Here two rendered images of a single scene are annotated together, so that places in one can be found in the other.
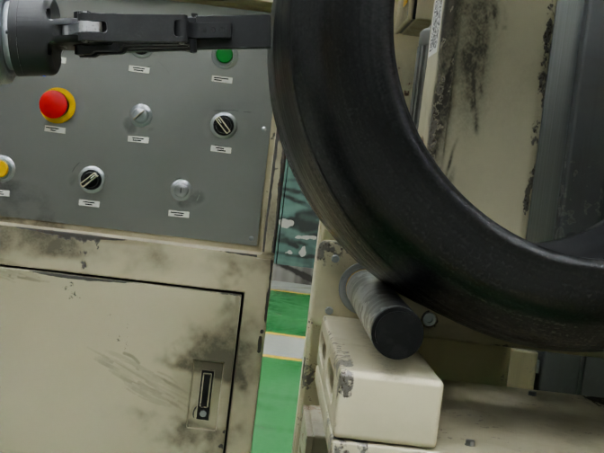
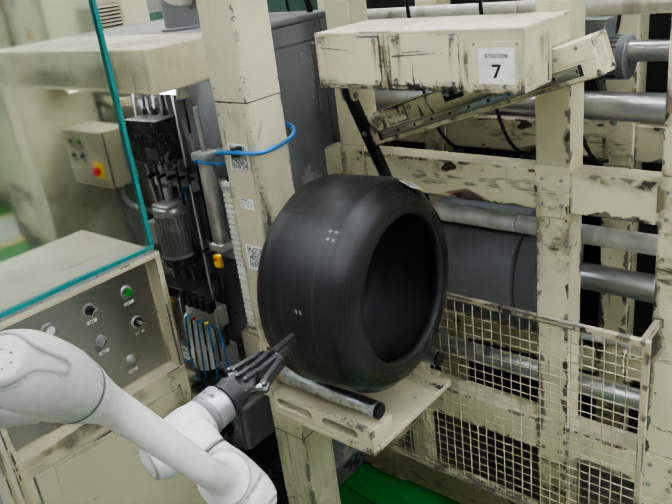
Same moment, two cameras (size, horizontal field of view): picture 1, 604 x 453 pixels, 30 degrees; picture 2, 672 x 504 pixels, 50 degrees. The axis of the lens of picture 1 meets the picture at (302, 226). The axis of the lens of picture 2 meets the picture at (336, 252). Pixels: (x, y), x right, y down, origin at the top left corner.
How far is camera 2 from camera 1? 1.40 m
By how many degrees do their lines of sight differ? 48
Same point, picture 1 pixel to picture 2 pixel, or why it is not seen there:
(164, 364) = not seen: hidden behind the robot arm
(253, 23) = (292, 340)
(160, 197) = (123, 368)
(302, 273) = not seen: outside the picture
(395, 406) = (384, 430)
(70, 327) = (120, 449)
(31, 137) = not seen: hidden behind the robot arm
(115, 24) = (270, 378)
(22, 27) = (239, 400)
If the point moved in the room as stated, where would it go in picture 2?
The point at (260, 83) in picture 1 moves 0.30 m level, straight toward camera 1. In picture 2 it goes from (144, 294) to (215, 317)
